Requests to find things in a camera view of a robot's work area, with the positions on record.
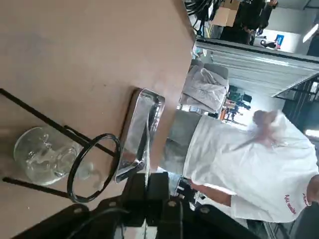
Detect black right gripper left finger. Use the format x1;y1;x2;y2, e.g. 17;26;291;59
14;172;148;239

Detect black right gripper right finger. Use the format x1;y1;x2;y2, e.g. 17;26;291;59
147;172;260;239

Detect black wire tripod stand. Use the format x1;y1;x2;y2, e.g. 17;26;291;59
0;88;123;204

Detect glass alcohol lamp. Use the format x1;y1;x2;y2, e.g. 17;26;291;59
13;126;100;186

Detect steel tray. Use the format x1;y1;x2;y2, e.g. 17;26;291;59
115;87;165;184

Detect person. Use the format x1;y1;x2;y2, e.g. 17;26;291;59
183;109;319;224
220;0;271;45

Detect grey cloth heap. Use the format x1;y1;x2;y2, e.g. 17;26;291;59
179;63;230;113

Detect cardboard box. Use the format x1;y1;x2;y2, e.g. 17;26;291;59
211;6;239;27

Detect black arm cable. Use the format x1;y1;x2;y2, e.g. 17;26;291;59
66;209;132;239

